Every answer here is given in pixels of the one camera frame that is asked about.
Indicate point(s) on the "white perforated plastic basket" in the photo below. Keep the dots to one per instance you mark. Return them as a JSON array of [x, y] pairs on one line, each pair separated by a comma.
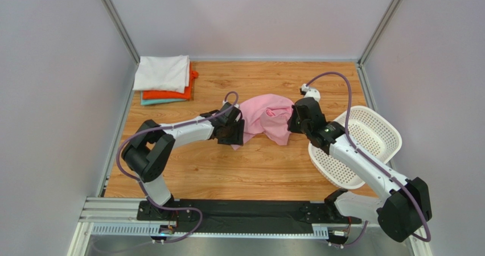
[[368, 129]]

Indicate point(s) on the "pink t shirt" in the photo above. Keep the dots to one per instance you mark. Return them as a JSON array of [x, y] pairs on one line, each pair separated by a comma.
[[267, 114]]

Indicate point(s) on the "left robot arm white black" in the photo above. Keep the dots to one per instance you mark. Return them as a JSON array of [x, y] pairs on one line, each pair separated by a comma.
[[146, 153]]

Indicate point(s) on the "aluminium corner post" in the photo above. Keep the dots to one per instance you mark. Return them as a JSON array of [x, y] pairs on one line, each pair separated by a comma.
[[383, 23], [121, 29]]

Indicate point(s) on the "right aluminium corner post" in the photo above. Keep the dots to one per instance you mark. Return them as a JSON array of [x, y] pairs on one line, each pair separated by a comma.
[[383, 23]]

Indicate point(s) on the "folded orange t shirt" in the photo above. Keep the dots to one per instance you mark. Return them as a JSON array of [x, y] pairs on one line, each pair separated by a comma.
[[163, 94]]

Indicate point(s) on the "left aluminium corner post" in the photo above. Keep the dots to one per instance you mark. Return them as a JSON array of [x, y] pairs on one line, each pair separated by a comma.
[[121, 29]]

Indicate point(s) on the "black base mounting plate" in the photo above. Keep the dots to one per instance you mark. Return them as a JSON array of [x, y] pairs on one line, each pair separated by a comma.
[[244, 216]]

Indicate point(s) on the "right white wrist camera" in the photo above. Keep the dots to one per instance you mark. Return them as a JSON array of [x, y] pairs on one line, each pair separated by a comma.
[[310, 92]]

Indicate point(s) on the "folded white t shirt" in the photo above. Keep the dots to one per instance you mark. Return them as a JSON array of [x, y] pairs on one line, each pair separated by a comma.
[[162, 73]]

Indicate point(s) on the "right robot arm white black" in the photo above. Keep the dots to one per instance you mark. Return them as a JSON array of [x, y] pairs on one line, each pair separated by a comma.
[[402, 207]]

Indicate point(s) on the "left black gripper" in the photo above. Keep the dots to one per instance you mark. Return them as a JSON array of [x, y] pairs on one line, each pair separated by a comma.
[[238, 138]]

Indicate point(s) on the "folded teal t shirt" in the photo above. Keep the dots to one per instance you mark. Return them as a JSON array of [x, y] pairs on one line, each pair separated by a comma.
[[146, 102]]

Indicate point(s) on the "aluminium frame rail front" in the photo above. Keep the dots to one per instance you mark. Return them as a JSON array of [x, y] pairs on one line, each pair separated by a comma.
[[109, 226]]

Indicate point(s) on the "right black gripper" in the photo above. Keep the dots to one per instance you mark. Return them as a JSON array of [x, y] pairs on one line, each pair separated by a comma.
[[295, 119]]

